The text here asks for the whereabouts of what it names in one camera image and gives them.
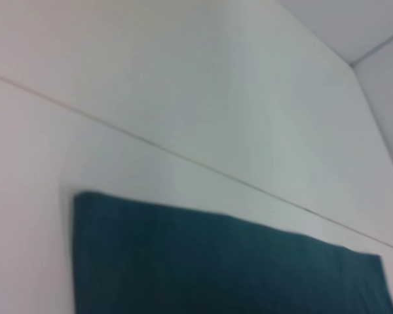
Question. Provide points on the teal blue t-shirt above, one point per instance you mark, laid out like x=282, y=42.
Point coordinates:
x=216, y=268

